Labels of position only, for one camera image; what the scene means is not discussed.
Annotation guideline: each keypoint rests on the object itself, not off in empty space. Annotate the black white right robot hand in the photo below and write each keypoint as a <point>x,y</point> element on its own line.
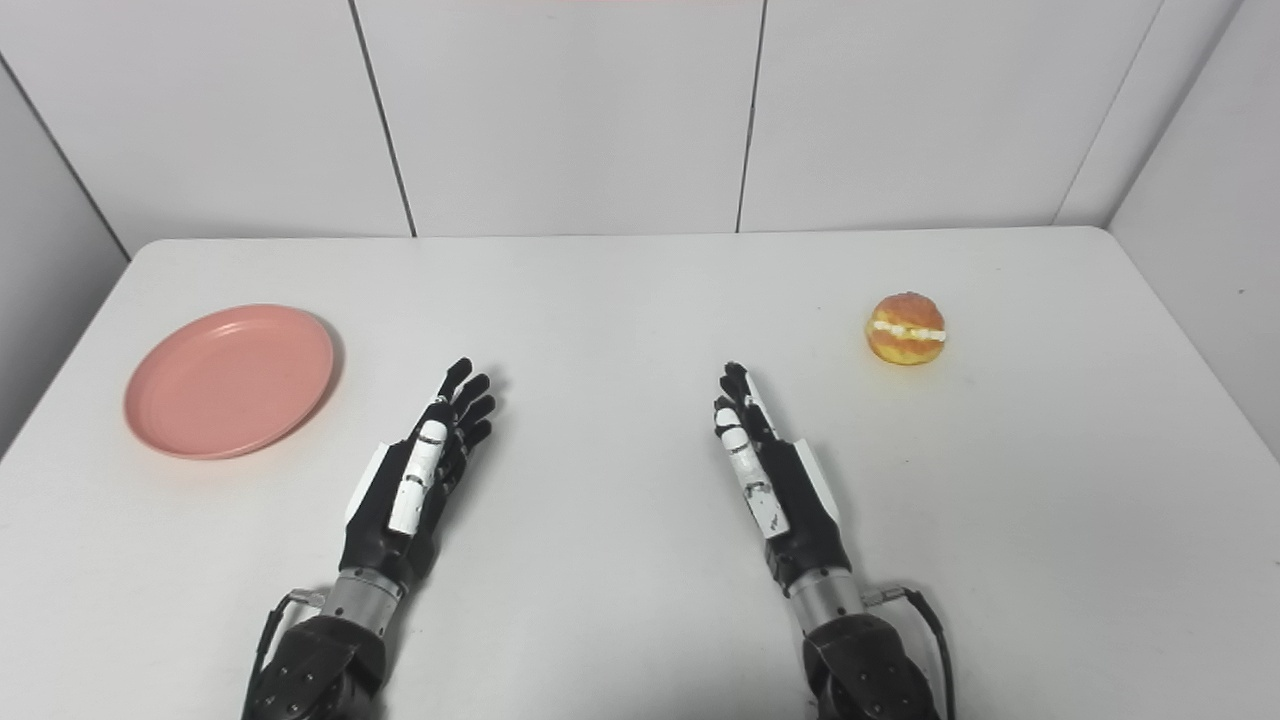
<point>800,500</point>

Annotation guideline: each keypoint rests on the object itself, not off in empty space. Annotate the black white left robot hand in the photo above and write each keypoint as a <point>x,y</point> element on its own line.
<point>385,520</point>

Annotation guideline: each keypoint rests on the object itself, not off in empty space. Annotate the golden cream puff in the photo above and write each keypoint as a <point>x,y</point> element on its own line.
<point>905,330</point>

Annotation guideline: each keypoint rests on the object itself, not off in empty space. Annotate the pink round plate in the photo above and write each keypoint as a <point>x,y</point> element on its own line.
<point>230,382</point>

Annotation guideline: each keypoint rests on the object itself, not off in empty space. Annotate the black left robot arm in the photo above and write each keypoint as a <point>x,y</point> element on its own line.
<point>325,660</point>

